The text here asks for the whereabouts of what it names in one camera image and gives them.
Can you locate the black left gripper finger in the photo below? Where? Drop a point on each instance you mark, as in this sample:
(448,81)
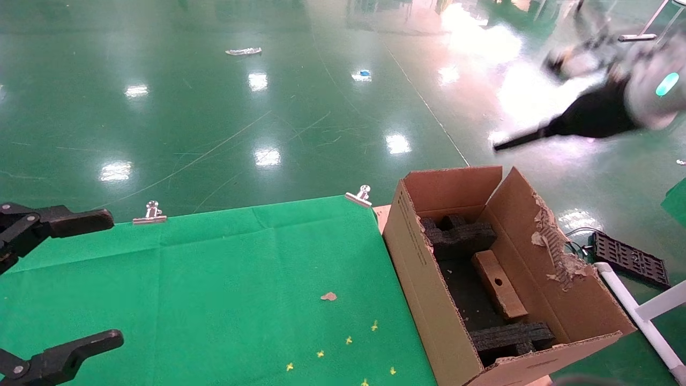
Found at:
(59,362)
(69,221)

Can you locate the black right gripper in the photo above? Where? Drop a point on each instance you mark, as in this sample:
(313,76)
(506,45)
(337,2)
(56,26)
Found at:
(595,118)

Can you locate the small brown cardboard box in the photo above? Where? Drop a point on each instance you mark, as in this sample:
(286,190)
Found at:
(498,284)

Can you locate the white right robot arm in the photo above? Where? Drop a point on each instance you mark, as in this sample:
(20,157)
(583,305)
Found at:
(654,102)

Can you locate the large open cardboard carton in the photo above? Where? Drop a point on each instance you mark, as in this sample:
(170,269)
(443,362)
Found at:
(418,279)

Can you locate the small brown cardboard scrap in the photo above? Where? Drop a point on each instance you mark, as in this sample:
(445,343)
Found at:
(328,296)

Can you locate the silver binder clip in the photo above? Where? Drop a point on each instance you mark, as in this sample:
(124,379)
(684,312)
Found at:
(150,219)
(358,199)

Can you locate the black foam block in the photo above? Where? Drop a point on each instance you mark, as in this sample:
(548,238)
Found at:
(461,236)
(509,338)

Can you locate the green table cloth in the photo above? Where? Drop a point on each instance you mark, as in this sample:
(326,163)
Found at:
(187,295)

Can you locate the white floor stand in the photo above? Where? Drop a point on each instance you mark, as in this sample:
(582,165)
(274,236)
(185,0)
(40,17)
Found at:
(638,37)

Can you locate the black plastic grid tray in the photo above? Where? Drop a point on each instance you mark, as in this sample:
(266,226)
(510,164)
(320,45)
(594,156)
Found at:
(629,258)

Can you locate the green cloth covered table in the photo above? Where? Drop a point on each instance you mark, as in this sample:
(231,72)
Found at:
(678,206)

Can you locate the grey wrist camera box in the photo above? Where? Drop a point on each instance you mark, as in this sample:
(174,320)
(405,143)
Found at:
(571,61)

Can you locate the white pipe frame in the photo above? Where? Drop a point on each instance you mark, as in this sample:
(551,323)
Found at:
(624,296)

